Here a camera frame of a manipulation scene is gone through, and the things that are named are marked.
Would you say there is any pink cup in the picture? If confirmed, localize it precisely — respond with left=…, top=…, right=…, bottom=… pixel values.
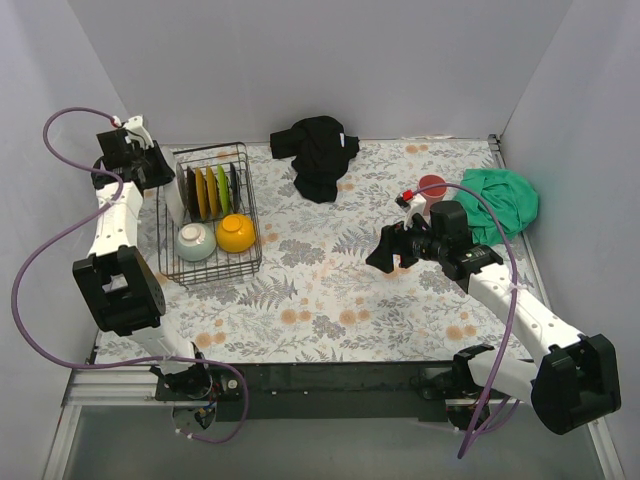
left=418, top=174, right=447, bottom=216

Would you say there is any large white plate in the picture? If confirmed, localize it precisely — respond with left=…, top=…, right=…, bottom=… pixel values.
left=161, top=146, right=186, bottom=228

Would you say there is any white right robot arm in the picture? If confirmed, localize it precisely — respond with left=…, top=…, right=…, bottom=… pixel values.
left=366, top=194, right=621, bottom=435

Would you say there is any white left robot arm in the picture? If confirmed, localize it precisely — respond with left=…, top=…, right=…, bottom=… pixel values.
left=72, top=116, right=213, bottom=400

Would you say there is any dark brown plate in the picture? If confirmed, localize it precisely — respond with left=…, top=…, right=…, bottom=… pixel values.
left=186, top=167, right=201, bottom=222

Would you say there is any orange yellow plate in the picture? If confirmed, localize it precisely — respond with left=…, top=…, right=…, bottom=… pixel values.
left=206, top=167, right=219, bottom=218

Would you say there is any lime green plate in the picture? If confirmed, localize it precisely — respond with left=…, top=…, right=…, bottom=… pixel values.
left=216, top=165, right=231, bottom=216

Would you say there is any black plate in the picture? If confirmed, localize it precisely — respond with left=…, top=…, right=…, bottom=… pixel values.
left=230, top=163, right=241, bottom=213

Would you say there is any white green patterned bowl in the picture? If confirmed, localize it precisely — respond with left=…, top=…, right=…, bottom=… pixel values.
left=175, top=223, right=217, bottom=262

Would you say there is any green cloth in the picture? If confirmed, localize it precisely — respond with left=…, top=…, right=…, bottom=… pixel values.
left=454, top=169, right=539, bottom=246

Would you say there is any yellow bowl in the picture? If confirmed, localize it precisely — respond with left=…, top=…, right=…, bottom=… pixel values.
left=216, top=214, right=256, bottom=253

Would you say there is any black cloth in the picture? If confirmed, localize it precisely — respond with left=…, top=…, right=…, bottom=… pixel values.
left=269, top=115, right=360, bottom=204

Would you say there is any floral table mat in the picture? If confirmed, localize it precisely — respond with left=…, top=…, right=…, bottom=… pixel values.
left=97, top=139, right=556, bottom=364

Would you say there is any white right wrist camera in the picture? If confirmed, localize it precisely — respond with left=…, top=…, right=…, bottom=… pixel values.
left=395, top=190, right=427, bottom=231

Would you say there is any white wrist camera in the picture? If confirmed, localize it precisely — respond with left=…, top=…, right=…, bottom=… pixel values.
left=395, top=190, right=427, bottom=231
left=111, top=115, right=154, bottom=150

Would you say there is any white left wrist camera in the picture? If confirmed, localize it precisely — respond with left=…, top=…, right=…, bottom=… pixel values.
left=111, top=115, right=154, bottom=150

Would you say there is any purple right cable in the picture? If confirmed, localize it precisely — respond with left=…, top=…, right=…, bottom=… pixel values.
left=417, top=182, right=524, bottom=459

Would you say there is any black wire dish rack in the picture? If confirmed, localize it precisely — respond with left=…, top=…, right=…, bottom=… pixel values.
left=155, top=142, right=262, bottom=287

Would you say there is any black base frame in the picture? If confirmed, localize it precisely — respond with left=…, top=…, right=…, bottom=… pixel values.
left=64, top=362, right=594, bottom=431

